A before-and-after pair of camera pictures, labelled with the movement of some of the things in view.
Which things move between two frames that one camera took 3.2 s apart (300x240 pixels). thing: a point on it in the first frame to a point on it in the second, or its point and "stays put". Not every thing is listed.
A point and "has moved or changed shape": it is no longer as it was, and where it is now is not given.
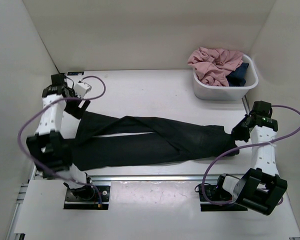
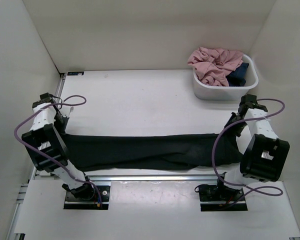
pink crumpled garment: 212,66 stays put
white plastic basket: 209,92 stays put
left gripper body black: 72,108 to 61,122
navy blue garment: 237,78 stays put
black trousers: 101,140 has moved or changed shape
